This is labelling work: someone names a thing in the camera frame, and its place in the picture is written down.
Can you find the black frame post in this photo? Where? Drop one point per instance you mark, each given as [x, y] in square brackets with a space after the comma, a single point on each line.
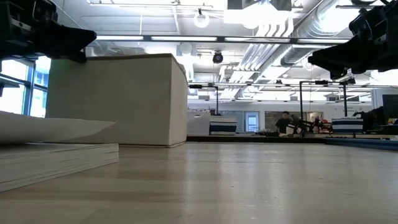
[214, 96]

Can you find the black ceiling dome camera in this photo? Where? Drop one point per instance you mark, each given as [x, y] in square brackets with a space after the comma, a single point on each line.
[218, 57]

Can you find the white sheet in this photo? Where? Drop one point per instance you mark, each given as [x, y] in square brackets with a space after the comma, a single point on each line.
[46, 127]

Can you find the striped fabric bin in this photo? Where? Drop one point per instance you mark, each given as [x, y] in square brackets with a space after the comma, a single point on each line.
[347, 125]
[223, 126]

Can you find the black metal frame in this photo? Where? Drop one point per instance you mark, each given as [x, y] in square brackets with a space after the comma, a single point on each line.
[344, 96]

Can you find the black monitor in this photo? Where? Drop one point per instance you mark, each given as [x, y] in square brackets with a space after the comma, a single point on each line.
[390, 105]

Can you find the white cardboard box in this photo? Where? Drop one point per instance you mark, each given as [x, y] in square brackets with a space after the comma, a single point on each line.
[109, 99]

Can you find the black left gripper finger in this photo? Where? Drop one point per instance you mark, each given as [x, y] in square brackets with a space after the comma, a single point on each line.
[66, 54]
[71, 36]

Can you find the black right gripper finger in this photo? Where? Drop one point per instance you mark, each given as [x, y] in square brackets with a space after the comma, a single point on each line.
[342, 73]
[342, 54]

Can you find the stack of white boards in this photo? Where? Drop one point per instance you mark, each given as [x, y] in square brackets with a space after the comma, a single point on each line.
[56, 161]

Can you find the ceiling light strip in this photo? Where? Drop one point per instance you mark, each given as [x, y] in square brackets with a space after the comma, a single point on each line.
[217, 39]

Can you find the window frame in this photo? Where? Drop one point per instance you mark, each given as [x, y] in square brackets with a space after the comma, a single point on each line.
[21, 87]

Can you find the white background bin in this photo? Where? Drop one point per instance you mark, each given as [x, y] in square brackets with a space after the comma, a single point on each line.
[199, 124]

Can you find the standing person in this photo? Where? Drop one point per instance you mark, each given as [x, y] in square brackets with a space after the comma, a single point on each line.
[283, 124]

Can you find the blue table edge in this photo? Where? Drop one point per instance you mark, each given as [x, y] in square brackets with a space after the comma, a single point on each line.
[363, 143]

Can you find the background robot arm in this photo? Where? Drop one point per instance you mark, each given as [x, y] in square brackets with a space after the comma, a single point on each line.
[306, 124]

